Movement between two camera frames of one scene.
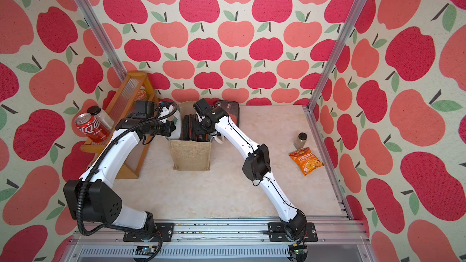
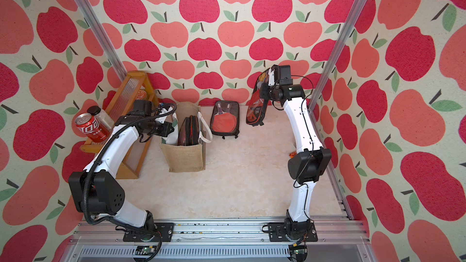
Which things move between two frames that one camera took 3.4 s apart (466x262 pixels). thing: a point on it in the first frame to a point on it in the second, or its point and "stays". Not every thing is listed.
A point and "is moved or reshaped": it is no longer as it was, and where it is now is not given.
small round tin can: [141, 95] stays
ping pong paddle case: [205, 137] to [257, 107]
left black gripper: [170, 127] stays
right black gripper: [199, 130] to [266, 87]
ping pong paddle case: [193, 120] is moved or reshaped
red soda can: [90, 127] stays
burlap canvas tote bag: [191, 155] is moved or reshaped
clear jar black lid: [106, 122] stays
